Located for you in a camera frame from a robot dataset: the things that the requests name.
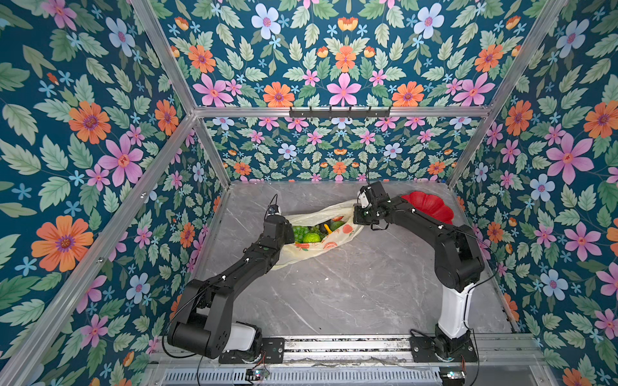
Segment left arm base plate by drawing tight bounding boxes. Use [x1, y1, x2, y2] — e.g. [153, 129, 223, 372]
[218, 337, 286, 365]

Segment aluminium front rail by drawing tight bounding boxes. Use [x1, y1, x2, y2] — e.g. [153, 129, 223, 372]
[149, 335, 549, 368]

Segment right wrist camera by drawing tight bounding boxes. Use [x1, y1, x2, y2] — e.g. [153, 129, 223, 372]
[357, 182, 390, 209]

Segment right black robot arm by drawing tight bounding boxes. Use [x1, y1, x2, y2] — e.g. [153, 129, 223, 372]
[353, 182, 485, 361]

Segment green fake lime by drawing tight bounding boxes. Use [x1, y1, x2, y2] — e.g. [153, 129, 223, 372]
[303, 233, 322, 244]

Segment green fake grapes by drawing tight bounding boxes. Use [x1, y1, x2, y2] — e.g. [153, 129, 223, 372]
[293, 226, 322, 244]

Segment white vent grille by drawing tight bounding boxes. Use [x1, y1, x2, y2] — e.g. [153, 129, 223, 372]
[159, 368, 442, 385]

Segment red flower-shaped plastic plate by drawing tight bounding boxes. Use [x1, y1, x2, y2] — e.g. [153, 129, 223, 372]
[402, 191, 455, 225]

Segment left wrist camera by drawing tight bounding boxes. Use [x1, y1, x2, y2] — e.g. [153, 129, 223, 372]
[265, 204, 281, 218]

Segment black hook rail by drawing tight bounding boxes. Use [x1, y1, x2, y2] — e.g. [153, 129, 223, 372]
[288, 106, 391, 120]

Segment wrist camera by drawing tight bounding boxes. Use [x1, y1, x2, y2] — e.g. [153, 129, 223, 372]
[265, 204, 281, 218]
[357, 182, 390, 209]

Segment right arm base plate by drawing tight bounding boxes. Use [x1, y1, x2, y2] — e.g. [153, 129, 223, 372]
[409, 335, 478, 363]

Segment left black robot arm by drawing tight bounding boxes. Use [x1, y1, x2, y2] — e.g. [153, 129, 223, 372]
[166, 214, 295, 360]

